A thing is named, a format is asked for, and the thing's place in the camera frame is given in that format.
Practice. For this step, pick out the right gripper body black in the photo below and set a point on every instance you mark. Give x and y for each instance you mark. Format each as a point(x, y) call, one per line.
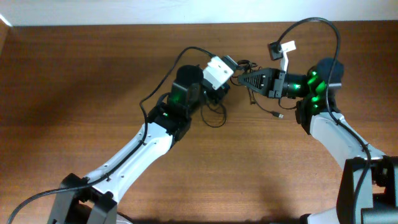
point(276, 83)

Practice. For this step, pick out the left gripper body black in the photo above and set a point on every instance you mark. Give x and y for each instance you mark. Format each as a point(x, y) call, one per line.
point(219, 90)

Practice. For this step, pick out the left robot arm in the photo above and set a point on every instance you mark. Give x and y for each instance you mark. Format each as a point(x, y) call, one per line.
point(95, 197)

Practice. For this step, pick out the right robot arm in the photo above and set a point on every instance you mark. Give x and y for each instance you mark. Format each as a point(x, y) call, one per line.
point(368, 189)

